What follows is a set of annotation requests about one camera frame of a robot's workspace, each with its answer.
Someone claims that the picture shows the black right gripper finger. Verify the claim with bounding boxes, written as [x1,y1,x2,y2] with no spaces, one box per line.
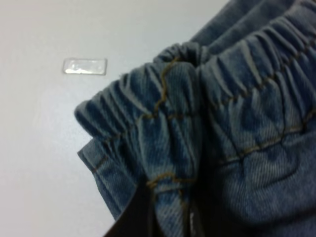
[104,177,160,237]

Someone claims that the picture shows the blue denim children's shorts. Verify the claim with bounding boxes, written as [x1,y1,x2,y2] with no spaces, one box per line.
[75,0,316,237]

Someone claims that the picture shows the clear tape piece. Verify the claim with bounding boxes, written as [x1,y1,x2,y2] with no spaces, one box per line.
[63,58,108,76]

